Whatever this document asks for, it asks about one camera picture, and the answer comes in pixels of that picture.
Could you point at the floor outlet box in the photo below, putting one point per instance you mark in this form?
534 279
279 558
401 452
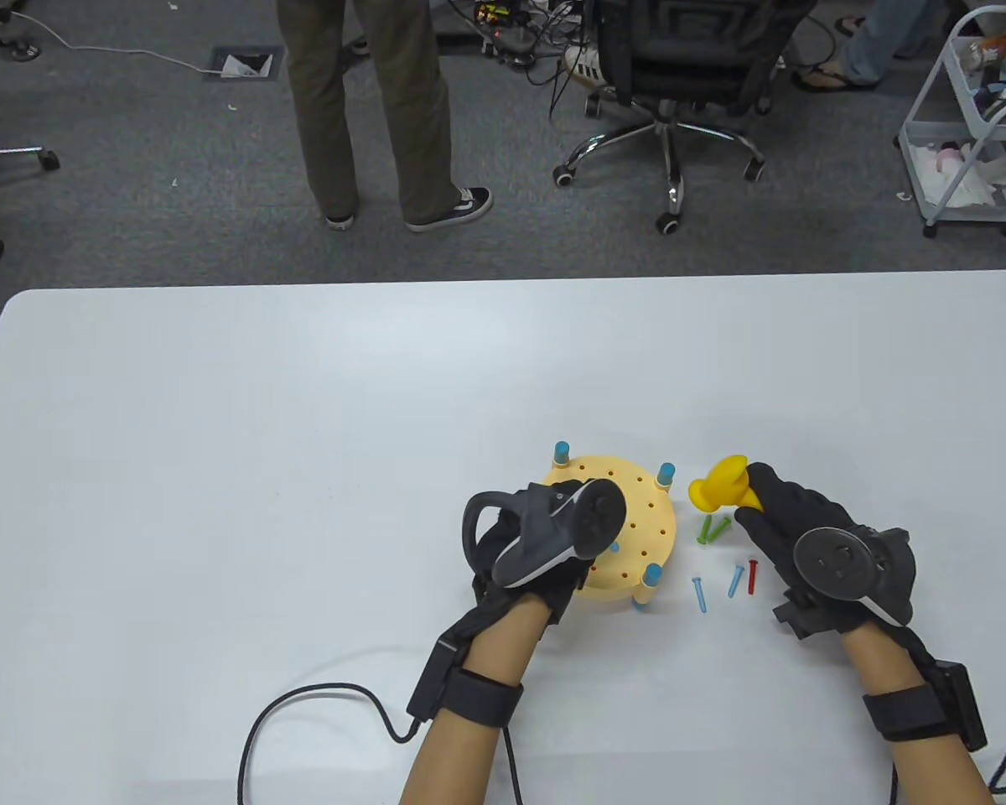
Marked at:
245 63

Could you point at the grey controller on glove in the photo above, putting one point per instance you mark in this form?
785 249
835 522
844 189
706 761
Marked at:
847 566
553 528

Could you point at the yellow round peg stool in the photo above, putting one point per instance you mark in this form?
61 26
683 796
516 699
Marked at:
650 537

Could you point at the red toy screw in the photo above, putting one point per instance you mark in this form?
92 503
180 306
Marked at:
753 577

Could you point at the blue toy screw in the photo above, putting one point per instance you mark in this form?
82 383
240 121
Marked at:
736 582
700 594

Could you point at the black office chair chrome base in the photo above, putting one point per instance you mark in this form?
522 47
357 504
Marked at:
679 59

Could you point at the person's right forearm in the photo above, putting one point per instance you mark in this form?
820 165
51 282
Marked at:
914 738

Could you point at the blue stool leg peg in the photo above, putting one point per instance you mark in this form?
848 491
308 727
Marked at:
650 583
665 475
562 453

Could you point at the person's left fingers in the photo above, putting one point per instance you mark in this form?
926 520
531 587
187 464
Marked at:
572 587

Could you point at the grey controller on left glove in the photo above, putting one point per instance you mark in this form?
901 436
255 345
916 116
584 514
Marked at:
553 528

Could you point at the person's left hand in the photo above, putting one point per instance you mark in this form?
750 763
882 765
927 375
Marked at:
511 612

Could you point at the person's left forearm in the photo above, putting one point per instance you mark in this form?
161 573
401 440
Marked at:
469 738

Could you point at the white sneaker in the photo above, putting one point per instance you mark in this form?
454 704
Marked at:
585 65

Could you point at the yellow toy drill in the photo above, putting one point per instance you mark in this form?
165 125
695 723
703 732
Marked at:
721 486

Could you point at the green toy screw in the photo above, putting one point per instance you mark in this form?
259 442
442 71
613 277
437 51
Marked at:
706 532
719 528

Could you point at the person's right hand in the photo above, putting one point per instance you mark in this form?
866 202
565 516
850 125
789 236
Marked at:
792 511

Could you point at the person's right thumb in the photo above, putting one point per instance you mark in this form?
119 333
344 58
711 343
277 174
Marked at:
754 528

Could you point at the white rolling cart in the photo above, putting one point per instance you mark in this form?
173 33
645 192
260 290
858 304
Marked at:
972 151

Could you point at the grey controller on right glove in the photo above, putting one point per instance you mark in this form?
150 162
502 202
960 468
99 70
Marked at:
847 566

